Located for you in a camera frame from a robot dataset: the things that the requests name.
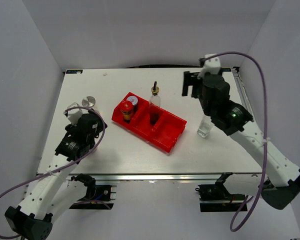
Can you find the blue label sticker left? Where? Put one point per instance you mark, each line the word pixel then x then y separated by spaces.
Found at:
pixel 74 71

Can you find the blue label sticker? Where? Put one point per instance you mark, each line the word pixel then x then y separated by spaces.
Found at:
pixel 226 69
pixel 74 71

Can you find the aluminium table frame rail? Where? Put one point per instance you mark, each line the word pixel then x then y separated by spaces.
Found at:
pixel 247 156

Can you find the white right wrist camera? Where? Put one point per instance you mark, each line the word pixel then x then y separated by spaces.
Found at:
pixel 210 64

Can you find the orange-labelled spice bottle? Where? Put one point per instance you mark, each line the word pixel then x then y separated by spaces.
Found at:
pixel 127 110

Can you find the white-lidded red spice jar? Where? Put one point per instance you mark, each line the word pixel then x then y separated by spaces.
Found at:
pixel 134 100

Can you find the red plastic organizer bin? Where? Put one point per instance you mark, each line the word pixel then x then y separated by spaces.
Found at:
pixel 163 134

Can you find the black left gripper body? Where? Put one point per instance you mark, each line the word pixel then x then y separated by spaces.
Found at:
pixel 99 128

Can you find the gold-spout bottle with dark sauce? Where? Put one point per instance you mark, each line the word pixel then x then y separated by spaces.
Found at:
pixel 154 104

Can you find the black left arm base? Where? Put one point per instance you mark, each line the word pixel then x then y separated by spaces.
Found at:
pixel 98 196

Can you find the gold-spout clear oil bottle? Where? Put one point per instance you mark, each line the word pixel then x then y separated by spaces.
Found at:
pixel 205 126

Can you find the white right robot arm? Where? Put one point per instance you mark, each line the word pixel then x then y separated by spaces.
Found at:
pixel 280 179

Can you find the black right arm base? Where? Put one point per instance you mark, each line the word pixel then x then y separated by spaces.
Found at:
pixel 214 200

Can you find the silver-lidded clear jar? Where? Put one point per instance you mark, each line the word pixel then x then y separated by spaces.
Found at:
pixel 89 102

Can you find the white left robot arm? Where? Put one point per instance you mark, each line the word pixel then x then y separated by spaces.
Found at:
pixel 34 216

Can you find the blue label sticker right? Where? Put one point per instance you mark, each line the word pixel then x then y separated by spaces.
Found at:
pixel 226 69

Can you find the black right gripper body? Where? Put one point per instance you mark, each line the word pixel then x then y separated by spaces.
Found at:
pixel 207 110

